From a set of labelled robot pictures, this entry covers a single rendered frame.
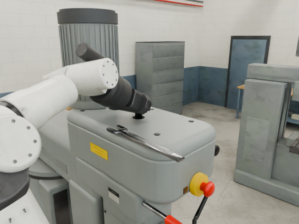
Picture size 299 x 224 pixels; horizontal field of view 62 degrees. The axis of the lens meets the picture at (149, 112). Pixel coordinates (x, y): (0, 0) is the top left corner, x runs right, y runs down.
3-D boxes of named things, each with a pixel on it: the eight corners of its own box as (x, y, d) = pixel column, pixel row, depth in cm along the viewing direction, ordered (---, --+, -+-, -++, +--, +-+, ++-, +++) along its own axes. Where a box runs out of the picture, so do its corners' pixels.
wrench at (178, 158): (188, 158, 50) (188, 154, 50) (175, 164, 48) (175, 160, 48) (119, 127, 68) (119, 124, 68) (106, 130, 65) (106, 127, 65)
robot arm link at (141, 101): (111, 116, 75) (84, 104, 65) (120, 86, 76) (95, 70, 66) (146, 123, 69) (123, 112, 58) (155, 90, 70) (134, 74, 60)
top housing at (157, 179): (220, 174, 75) (225, 124, 70) (161, 216, 57) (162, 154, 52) (122, 133, 107) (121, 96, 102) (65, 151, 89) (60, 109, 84)
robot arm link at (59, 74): (111, 83, 58) (74, 108, 47) (82, 87, 62) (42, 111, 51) (102, 56, 56) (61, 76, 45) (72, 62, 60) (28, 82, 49)
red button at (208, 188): (216, 194, 63) (217, 180, 62) (207, 201, 61) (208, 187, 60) (205, 189, 66) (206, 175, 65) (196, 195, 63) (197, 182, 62)
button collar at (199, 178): (208, 191, 66) (209, 171, 65) (194, 201, 62) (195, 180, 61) (201, 188, 68) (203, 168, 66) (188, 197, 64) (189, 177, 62)
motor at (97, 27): (131, 102, 93) (129, 10, 84) (84, 113, 80) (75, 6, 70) (101, 94, 107) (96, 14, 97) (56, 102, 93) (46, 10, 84)
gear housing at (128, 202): (191, 190, 83) (193, 164, 81) (137, 228, 67) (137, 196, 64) (127, 157, 106) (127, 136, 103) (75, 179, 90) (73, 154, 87)
